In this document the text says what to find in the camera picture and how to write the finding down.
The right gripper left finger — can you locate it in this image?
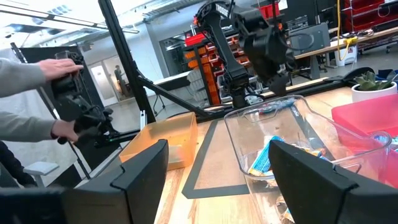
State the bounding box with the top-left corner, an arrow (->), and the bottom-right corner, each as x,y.
0,139 -> 169,224

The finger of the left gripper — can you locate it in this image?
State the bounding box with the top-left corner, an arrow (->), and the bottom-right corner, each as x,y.
279,72 -> 292,95
267,73 -> 280,97

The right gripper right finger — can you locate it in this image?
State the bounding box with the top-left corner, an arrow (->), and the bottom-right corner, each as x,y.
269,139 -> 398,224

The blue granola bar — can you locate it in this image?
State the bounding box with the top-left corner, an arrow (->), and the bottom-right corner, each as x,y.
251,98 -> 295,116
248,136 -> 285,177

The person's forearm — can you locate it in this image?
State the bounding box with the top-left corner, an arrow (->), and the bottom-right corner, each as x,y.
0,110 -> 57,143
0,57 -> 47,99

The grey equipment box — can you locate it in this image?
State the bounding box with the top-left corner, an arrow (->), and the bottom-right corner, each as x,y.
289,22 -> 331,57

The clear plastic bin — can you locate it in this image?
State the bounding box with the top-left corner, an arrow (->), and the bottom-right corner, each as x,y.
223,95 -> 393,224

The white bucket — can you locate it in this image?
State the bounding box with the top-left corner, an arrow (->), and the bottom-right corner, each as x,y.
334,37 -> 359,67

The orange plastic bin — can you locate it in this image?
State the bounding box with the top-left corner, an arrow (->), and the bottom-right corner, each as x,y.
119,111 -> 199,171

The orange parts shelf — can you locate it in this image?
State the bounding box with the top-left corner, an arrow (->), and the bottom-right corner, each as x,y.
183,30 -> 251,106

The white stool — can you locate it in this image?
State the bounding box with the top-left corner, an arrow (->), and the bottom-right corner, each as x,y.
22,161 -> 60,188

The person's hand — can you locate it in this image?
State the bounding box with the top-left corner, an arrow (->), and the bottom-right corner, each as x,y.
37,58 -> 85,82
50,119 -> 81,144

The black bordered mesh mat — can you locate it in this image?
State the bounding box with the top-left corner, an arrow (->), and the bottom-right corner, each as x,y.
182,119 -> 336,200

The wooden workbench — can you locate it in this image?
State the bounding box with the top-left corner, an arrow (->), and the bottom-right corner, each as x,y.
294,26 -> 398,78

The red shelving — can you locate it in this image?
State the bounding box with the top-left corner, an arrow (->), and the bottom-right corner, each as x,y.
341,0 -> 398,32

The person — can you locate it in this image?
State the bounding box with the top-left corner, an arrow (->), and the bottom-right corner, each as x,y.
113,64 -> 129,98
0,141 -> 38,189

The yellow cable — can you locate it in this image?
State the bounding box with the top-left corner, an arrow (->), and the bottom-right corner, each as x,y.
336,0 -> 358,62

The black metal table frame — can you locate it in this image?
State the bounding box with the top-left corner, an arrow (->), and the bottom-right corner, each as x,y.
98,0 -> 376,125

